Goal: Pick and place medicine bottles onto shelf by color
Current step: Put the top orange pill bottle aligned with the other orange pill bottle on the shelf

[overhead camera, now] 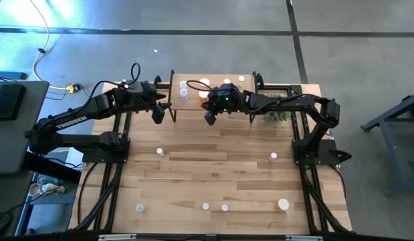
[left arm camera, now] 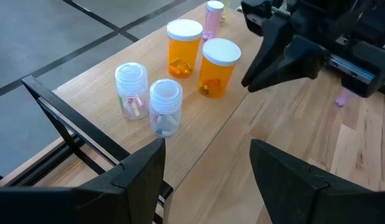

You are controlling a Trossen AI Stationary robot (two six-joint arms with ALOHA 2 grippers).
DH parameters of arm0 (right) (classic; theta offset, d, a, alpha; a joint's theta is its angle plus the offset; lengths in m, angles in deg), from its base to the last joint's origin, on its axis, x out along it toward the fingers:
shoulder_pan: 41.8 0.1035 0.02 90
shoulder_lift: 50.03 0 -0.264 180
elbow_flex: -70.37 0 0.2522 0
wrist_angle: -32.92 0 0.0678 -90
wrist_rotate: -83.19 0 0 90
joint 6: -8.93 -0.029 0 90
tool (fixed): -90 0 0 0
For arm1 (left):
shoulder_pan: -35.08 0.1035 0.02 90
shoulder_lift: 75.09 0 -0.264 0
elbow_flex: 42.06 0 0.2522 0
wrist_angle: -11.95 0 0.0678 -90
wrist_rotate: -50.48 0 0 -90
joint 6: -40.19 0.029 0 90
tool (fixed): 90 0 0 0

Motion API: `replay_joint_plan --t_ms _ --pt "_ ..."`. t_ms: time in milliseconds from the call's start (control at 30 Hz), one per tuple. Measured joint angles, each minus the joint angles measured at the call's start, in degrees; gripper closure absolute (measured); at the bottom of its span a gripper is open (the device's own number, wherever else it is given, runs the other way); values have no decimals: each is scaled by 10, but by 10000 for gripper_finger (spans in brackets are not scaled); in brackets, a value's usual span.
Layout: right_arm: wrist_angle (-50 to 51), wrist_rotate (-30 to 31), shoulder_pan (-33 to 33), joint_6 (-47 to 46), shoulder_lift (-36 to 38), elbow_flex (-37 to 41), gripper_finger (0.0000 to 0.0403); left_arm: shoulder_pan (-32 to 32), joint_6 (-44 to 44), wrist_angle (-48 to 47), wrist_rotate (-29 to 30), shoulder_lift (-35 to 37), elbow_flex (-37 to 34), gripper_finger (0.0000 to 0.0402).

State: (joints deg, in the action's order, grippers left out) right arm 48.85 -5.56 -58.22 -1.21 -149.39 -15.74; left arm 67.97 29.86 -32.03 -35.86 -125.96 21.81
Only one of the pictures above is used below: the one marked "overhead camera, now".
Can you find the white tape roll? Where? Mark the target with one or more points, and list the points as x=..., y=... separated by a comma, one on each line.
x=30, y=189

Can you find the orange pill bottle white cap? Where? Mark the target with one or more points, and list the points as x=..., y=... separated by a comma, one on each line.
x=203, y=94
x=283, y=204
x=204, y=82

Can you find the blue-grey metal cart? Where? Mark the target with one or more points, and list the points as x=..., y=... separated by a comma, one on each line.
x=387, y=114

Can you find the black case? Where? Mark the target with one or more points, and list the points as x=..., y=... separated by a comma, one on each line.
x=9, y=102

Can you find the white plastic bottle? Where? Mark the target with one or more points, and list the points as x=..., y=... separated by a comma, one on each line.
x=49, y=187

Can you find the blue power strip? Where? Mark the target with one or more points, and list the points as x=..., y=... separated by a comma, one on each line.
x=9, y=75

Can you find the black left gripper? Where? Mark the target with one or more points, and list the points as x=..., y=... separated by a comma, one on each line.
x=149, y=97

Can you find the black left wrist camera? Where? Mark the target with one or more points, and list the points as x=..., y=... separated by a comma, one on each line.
x=158, y=115

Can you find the black aluminium table frame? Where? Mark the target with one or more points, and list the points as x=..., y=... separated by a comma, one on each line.
x=295, y=127

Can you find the black diagonal beam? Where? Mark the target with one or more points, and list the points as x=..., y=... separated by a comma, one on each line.
x=49, y=167

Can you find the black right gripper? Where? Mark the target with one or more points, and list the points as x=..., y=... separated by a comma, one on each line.
x=226, y=100

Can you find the grey desk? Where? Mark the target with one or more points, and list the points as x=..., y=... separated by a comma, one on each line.
x=9, y=150

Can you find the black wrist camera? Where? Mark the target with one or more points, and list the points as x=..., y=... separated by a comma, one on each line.
x=210, y=119
x=158, y=115

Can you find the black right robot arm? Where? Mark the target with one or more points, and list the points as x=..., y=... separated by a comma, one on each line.
x=293, y=102

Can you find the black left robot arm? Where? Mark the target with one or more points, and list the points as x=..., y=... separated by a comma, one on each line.
x=73, y=122

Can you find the silver metal bracket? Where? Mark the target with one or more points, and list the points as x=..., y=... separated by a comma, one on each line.
x=116, y=237
x=303, y=238

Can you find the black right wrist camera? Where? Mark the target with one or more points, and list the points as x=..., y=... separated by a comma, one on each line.
x=210, y=119

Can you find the wooden shelf black frame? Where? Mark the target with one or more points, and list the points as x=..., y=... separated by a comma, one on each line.
x=190, y=104

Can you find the yellow-green pill vial white cap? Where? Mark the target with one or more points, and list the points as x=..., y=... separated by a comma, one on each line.
x=205, y=206
x=160, y=151
x=241, y=79

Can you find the green succulent in grey pot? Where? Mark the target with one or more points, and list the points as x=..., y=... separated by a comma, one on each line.
x=277, y=117

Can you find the yellow power plug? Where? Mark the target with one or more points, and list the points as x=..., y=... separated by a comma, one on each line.
x=73, y=88

